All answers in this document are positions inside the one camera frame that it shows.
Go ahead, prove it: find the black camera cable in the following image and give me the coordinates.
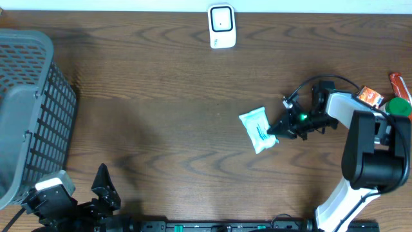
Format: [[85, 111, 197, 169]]
[[286, 73, 411, 232]]

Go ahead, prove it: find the light blue wipes packet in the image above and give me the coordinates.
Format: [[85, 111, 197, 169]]
[[239, 106, 279, 154]]

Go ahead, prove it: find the white barcode scanner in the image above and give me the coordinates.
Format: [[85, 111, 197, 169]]
[[207, 4, 237, 49]]

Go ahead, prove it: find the red Top snack packet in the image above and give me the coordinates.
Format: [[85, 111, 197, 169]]
[[389, 72, 411, 104]]

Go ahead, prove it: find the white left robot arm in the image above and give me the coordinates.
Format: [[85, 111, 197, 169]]
[[21, 164, 136, 232]]

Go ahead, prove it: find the green lid cup container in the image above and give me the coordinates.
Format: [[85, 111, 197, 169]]
[[379, 97, 411, 117]]

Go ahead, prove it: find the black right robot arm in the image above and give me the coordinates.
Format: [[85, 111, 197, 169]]
[[267, 81, 411, 231]]

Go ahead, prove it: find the dark grey plastic basket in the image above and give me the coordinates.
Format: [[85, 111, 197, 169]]
[[1, 29, 78, 208]]

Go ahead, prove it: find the orange small carton box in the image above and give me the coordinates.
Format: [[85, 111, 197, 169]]
[[356, 86, 384, 108]]

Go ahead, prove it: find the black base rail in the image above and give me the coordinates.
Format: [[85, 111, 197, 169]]
[[139, 218, 318, 232]]

